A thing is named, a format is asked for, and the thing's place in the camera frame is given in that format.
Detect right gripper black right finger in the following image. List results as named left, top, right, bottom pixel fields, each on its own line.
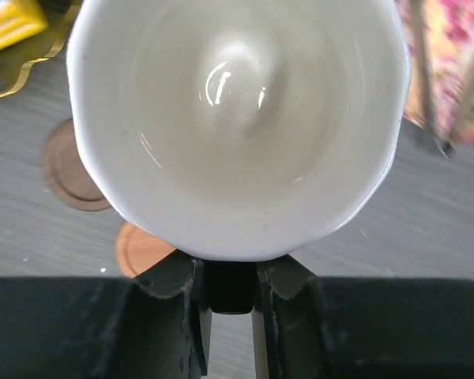
left=253, top=256, right=474, bottom=378

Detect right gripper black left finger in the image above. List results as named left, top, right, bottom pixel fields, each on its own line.
left=0, top=252, right=207, bottom=378

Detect light wooden coaster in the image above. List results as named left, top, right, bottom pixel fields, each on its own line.
left=115, top=222, right=175, bottom=278

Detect round wooden coaster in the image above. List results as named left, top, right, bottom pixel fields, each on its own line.
left=42, top=118, right=111, bottom=212

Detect black mug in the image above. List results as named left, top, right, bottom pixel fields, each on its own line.
left=66, top=1, right=410, bottom=262

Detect silver metal tongs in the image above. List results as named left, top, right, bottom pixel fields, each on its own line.
left=408, top=0, right=474, bottom=159

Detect floral rectangular tray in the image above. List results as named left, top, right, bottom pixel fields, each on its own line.
left=394, top=0, right=474, bottom=145

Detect yellow triangle cake slice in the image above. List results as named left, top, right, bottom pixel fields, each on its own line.
left=0, top=1, right=47, bottom=50

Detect three-tier black gold stand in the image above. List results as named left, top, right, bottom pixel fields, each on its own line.
left=0, top=0, right=81, bottom=98

